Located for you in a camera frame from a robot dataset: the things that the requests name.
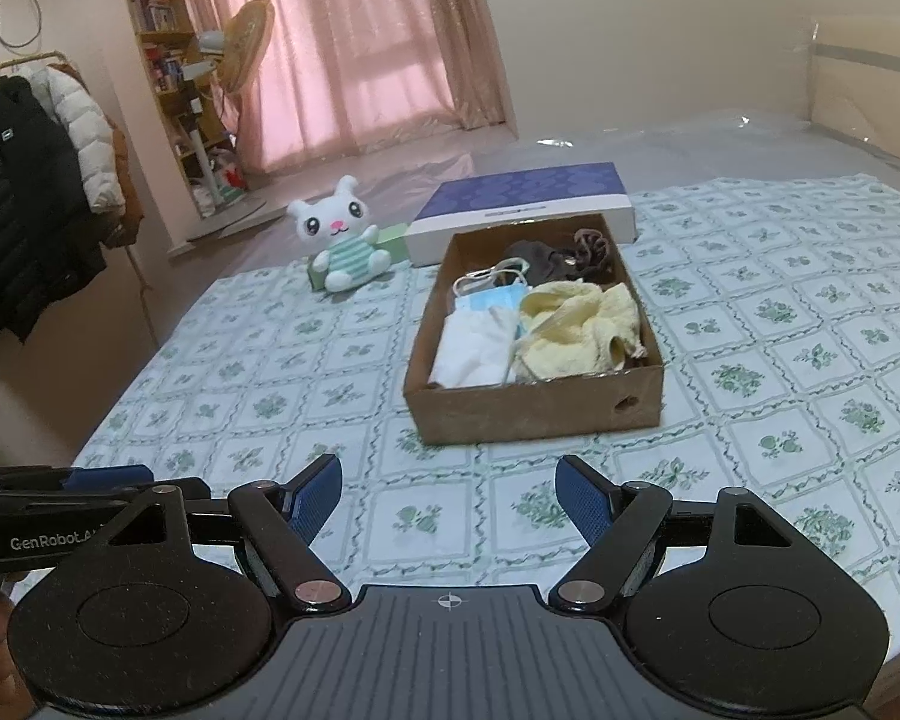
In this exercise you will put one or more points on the cardboard box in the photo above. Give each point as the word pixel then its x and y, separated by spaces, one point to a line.
pixel 532 412

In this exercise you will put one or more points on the clear plastic mattress cover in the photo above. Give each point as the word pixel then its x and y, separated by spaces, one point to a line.
pixel 720 142

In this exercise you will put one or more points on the brown jacket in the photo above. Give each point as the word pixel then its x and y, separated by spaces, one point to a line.
pixel 127 195

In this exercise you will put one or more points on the green floral bedsheet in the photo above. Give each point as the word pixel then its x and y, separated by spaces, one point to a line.
pixel 757 360

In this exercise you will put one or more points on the plastic wrapped headboard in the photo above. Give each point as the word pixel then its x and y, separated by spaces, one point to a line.
pixel 870 82

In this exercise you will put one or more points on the blue face mask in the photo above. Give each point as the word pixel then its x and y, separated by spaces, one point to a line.
pixel 487 301

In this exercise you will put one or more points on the pale yellow cloth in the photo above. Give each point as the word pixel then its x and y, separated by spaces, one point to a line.
pixel 577 330

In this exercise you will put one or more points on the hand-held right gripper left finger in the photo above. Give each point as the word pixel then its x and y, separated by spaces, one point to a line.
pixel 319 499

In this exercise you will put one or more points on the white bunny plush toy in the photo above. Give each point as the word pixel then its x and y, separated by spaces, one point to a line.
pixel 337 229

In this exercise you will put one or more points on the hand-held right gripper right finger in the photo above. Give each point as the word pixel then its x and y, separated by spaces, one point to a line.
pixel 581 499

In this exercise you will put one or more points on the wooden bookshelf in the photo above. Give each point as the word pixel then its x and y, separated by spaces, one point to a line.
pixel 154 22

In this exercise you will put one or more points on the clothes rack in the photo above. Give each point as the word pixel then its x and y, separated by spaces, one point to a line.
pixel 15 60

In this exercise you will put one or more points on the white puffer jacket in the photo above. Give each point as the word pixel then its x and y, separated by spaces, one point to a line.
pixel 82 135

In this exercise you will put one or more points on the dark fuzzy scrunchie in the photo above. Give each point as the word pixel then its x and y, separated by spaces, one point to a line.
pixel 596 247

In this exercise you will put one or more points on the purple and white box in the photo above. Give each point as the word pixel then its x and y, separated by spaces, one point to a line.
pixel 525 191

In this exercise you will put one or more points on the standing fan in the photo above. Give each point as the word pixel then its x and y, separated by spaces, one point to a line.
pixel 244 37

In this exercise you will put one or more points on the dark brown cloth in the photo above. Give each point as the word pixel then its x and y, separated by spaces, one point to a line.
pixel 536 259

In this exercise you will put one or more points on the black puffer jacket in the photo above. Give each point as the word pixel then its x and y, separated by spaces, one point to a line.
pixel 22 202

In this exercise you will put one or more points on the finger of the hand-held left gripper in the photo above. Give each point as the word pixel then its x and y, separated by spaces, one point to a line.
pixel 195 487
pixel 109 477

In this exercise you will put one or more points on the white cloth packet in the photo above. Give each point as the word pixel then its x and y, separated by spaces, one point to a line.
pixel 469 349

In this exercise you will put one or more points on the pink curtain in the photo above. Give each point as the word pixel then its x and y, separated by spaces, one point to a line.
pixel 360 37

